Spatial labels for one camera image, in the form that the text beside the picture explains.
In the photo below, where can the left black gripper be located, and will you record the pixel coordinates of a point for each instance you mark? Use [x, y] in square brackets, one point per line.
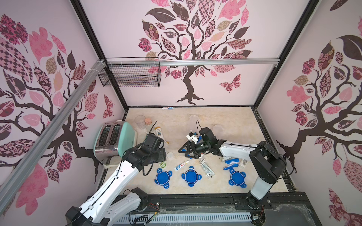
[161, 156]

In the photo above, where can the aluminium rail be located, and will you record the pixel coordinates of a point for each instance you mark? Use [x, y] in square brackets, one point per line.
[17, 177]
[196, 62]

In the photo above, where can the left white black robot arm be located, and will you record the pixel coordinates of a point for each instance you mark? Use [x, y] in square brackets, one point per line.
[102, 209]

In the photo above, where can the mint chrome toaster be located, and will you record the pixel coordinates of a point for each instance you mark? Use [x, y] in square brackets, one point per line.
[113, 139]

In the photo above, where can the blue toothbrush case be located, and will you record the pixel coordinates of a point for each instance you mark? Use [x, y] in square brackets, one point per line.
[231, 163]

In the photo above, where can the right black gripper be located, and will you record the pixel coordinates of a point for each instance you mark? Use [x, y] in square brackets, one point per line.
[193, 148]

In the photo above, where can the clear comb packet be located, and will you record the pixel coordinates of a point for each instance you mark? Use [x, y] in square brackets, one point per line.
[207, 170]

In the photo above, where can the blue lid container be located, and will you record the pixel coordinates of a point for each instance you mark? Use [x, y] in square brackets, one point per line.
[218, 131]
[194, 121]

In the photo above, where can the detached blue container lid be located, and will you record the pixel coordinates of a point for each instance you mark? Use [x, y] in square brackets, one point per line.
[237, 178]

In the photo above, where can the white slotted cable duct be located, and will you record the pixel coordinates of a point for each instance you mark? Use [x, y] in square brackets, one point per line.
[184, 218]

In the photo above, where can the back aluminium rail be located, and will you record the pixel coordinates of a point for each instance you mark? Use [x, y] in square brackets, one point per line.
[196, 62]

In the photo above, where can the clear glass tumbler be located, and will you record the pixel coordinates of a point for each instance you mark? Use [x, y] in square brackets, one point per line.
[140, 122]

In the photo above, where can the black wire basket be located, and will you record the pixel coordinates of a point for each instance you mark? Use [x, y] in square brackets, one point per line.
[132, 72]

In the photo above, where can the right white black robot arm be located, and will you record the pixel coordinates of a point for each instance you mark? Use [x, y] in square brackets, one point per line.
[268, 163]

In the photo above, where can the small bottle cork lid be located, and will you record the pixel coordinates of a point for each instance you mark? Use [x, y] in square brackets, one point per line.
[148, 122]

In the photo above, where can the black base frame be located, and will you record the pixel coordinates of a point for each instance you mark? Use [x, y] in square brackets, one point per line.
[278, 209]

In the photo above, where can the small toothpaste tube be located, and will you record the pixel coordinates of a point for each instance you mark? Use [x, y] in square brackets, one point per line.
[181, 165]

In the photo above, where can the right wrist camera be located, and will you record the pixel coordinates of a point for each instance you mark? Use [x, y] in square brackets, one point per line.
[193, 138]

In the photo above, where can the left aluminium rail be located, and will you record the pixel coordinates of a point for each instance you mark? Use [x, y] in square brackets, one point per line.
[17, 177]

